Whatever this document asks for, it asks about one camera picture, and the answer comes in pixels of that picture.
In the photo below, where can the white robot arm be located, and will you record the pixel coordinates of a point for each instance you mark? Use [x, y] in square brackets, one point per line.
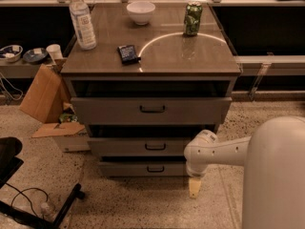
[273, 158]

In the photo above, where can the grey drawer cabinet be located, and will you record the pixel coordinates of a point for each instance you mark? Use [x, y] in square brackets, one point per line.
[171, 65]

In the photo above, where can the clear plastic water bottle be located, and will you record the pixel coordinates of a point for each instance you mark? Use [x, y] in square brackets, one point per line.
[82, 22]

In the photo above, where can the blue plate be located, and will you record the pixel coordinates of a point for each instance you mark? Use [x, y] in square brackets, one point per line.
[35, 56]

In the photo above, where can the brown cardboard box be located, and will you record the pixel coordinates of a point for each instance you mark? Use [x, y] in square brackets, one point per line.
[46, 96]

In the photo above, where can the black chair base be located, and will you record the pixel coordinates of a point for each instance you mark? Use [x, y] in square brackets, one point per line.
[21, 208]

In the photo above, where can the white box with flap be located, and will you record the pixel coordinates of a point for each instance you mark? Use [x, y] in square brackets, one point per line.
[69, 136]

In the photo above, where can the grey drawer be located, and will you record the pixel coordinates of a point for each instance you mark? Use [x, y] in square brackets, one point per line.
[142, 169]
[139, 146]
[151, 111]

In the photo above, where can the green soda can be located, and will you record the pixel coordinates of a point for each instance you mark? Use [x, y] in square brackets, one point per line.
[192, 18]

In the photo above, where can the grey top drawer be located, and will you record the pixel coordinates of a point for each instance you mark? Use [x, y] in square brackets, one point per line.
[151, 111]

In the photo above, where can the dark blue snack packet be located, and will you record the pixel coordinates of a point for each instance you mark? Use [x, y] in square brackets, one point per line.
[128, 54]

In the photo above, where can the white paper cup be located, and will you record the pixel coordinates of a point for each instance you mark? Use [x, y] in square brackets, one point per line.
[54, 50]

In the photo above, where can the green snack bag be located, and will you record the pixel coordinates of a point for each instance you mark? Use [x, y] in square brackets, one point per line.
[63, 118]

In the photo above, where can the blue white bowl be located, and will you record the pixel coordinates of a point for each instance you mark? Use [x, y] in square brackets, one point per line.
[11, 53]

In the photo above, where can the grey bottom drawer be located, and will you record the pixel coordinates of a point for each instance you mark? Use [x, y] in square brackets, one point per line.
[142, 169]

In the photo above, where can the grey middle drawer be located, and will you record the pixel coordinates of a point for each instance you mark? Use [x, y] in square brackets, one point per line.
[139, 146]

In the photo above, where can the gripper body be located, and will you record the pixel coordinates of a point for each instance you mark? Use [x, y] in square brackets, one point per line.
[194, 172]

